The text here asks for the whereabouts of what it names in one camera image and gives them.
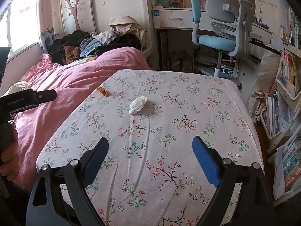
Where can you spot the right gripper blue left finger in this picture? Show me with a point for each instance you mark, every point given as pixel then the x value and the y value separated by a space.
pixel 92 161

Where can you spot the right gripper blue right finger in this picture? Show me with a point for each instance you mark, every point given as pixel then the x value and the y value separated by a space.
pixel 206 160

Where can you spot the small orange peel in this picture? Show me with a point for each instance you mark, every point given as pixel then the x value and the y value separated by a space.
pixel 103 91

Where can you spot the small white tissue ball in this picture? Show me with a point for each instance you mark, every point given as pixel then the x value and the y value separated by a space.
pixel 137 105

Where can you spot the person's left hand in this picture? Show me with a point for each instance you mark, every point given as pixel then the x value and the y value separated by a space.
pixel 10 158

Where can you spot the white cloth on duvet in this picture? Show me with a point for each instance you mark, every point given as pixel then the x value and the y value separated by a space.
pixel 17 87

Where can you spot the floral bed sheet mattress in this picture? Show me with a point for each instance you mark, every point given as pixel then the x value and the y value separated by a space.
pixel 150 175

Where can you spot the pink duvet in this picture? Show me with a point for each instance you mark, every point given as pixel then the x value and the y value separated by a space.
pixel 72 85

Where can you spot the white bookshelf with books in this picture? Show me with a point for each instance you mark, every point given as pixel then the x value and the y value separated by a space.
pixel 281 114

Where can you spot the pile of clothes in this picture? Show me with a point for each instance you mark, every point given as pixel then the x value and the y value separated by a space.
pixel 79 44

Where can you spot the beige bag on bed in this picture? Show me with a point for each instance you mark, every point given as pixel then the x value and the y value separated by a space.
pixel 128 25

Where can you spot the blue grey desk chair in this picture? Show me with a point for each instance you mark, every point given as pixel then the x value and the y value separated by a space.
pixel 229 40

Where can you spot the white desk with drawer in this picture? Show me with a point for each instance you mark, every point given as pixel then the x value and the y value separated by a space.
pixel 180 18

